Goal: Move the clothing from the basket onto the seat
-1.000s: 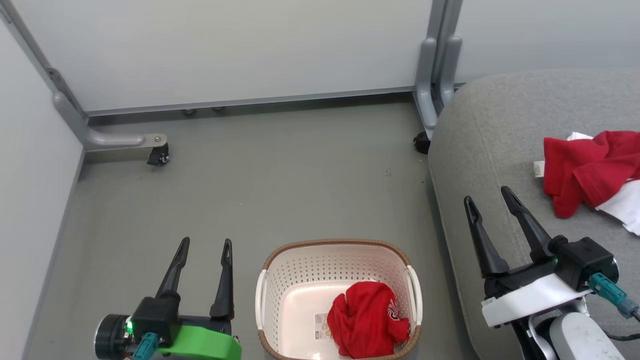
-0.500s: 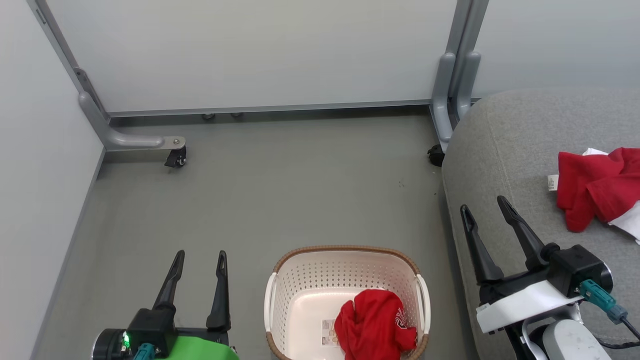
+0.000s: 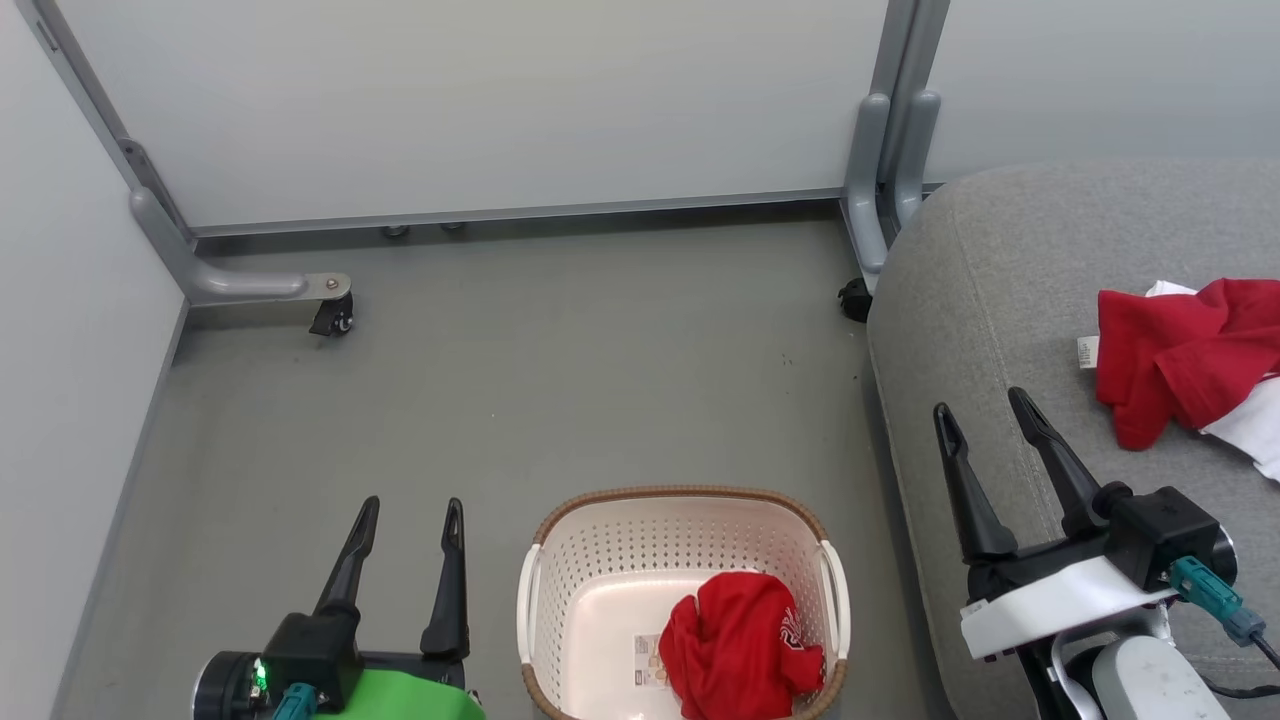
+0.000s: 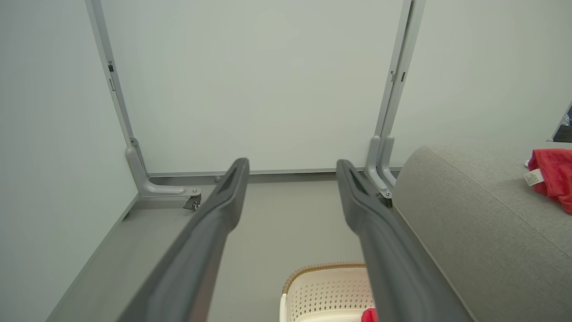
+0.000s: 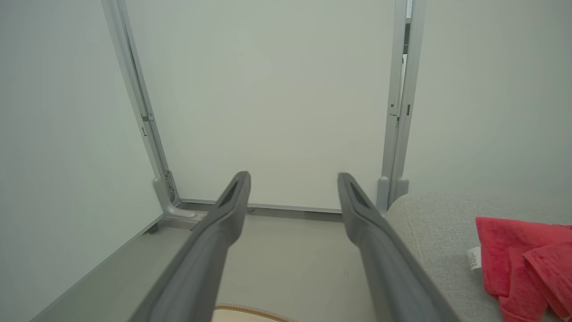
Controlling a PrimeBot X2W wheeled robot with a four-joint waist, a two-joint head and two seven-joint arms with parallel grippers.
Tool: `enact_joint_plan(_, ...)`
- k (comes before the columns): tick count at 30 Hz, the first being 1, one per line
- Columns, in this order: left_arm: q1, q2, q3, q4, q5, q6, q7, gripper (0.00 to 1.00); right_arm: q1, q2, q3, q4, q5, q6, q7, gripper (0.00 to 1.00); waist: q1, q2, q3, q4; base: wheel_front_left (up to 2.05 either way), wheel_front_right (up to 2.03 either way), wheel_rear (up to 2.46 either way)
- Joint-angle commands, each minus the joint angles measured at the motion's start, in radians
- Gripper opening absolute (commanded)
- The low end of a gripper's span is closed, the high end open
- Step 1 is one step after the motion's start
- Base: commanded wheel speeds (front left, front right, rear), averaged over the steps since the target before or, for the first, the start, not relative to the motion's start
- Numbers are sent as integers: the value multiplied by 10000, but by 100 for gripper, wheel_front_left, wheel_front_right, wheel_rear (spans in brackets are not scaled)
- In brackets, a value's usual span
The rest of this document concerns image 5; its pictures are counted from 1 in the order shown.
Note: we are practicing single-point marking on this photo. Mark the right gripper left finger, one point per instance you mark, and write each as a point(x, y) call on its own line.
point(201, 250)

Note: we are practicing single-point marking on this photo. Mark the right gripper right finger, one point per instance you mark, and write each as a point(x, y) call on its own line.
point(389, 268)

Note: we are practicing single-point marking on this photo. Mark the grey fabric sofa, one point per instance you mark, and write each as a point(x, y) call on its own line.
point(438, 232)

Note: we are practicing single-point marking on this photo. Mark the cream perforated laundry basket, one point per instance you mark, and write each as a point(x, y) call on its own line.
point(241, 315)

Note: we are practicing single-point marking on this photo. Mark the grey partition bottom rail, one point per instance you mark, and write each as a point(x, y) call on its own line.
point(290, 208)

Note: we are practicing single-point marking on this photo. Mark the grey partition stand double post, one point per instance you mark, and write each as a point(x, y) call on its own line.
point(391, 134)

